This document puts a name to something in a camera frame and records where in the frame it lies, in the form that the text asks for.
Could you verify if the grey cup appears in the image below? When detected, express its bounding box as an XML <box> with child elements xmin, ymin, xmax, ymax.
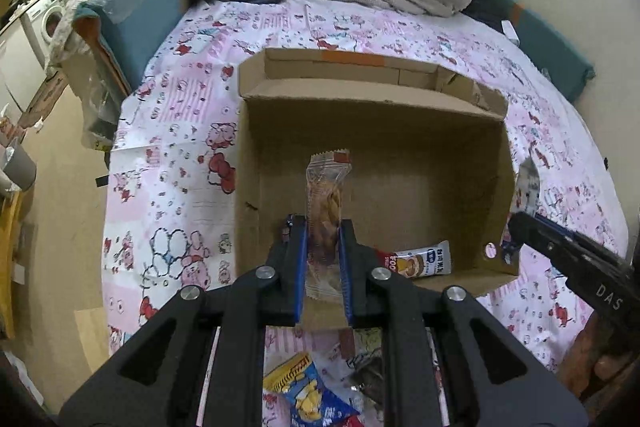
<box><xmin>0</xmin><ymin>146</ymin><xmax>38</xmax><ymax>191</ymax></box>

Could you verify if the white blue snack packet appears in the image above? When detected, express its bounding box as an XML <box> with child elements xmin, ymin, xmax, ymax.
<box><xmin>499</xmin><ymin>157</ymin><xmax>542</xmax><ymax>264</ymax></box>

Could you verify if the clear plastic bag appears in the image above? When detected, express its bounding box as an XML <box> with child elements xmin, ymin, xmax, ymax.
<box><xmin>79</xmin><ymin>72</ymin><xmax>127</xmax><ymax>152</ymax></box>

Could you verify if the washing machine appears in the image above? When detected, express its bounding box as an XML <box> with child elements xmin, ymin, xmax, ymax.
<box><xmin>24</xmin><ymin>0</ymin><xmax>67</xmax><ymax>60</ymax></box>

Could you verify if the blue yellow snack packet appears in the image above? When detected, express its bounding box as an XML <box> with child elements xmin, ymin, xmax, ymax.
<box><xmin>263</xmin><ymin>352</ymin><xmax>362</xmax><ymax>427</ymax></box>

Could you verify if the blue mattress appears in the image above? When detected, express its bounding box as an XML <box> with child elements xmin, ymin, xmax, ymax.
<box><xmin>71</xmin><ymin>0</ymin><xmax>195</xmax><ymax>94</ymax></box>

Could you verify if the yellow wooden furniture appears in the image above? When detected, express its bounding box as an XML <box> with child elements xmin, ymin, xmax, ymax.
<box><xmin>0</xmin><ymin>188</ymin><xmax>27</xmax><ymax>340</ymax></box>

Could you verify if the dark clear snack packet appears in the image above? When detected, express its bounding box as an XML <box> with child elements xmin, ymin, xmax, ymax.
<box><xmin>347</xmin><ymin>356</ymin><xmax>386</xmax><ymax>409</ymax></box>

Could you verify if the teal cushion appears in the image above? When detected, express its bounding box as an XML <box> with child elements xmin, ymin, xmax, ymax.
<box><xmin>469</xmin><ymin>0</ymin><xmax>597</xmax><ymax>104</ymax></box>

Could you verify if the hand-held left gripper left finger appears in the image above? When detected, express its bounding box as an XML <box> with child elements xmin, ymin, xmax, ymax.
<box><xmin>59</xmin><ymin>214</ymin><xmax>307</xmax><ymax>427</ymax></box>

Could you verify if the person's right hand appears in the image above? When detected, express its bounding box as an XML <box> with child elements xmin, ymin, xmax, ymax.
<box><xmin>557</xmin><ymin>313</ymin><xmax>638</xmax><ymax>408</ymax></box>

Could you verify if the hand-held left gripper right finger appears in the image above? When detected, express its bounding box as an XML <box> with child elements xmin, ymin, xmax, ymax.
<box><xmin>340</xmin><ymin>219</ymin><xmax>589</xmax><ymax>427</ymax></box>

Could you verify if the cardboard box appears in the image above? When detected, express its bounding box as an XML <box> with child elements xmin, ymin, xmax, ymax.
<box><xmin>234</xmin><ymin>48</ymin><xmax>521</xmax><ymax>333</ymax></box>

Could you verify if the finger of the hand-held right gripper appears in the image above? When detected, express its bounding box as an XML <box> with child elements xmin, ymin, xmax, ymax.
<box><xmin>536</xmin><ymin>214</ymin><xmax>627</xmax><ymax>267</ymax></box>
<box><xmin>507</xmin><ymin>212</ymin><xmax>593</xmax><ymax>280</ymax></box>

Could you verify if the pink printed bed sheet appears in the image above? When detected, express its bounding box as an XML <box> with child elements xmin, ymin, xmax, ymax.
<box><xmin>101</xmin><ymin>0</ymin><xmax>632</xmax><ymax>427</ymax></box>

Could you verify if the white red cookie snack packet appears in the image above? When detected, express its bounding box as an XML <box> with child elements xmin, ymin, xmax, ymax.
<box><xmin>377</xmin><ymin>241</ymin><xmax>452</xmax><ymax>279</ymax></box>

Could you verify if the clear peanut snack packet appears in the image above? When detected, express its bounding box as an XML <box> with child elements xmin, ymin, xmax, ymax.
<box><xmin>305</xmin><ymin>148</ymin><xmax>351</xmax><ymax>304</ymax></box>

